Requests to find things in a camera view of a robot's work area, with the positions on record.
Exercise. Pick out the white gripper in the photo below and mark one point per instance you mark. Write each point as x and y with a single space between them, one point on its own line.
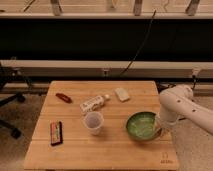
162 127

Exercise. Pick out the green ceramic bowl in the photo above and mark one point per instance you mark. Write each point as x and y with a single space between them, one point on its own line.
143 126

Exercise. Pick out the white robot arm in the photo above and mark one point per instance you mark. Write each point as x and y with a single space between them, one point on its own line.
177 101

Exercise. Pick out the white rectangular sponge block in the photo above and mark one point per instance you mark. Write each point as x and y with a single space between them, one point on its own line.
122 94

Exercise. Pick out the clear plastic cup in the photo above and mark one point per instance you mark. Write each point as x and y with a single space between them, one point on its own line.
93 121

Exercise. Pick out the white plastic bottle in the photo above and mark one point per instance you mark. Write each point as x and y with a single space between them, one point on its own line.
94 103

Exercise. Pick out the wooden table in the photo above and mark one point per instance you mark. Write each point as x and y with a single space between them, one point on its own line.
112 149

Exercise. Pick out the dark red small tool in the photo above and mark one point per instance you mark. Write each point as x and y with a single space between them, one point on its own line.
63 97

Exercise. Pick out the black red rectangular box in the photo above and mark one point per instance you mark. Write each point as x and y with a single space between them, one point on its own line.
56 133

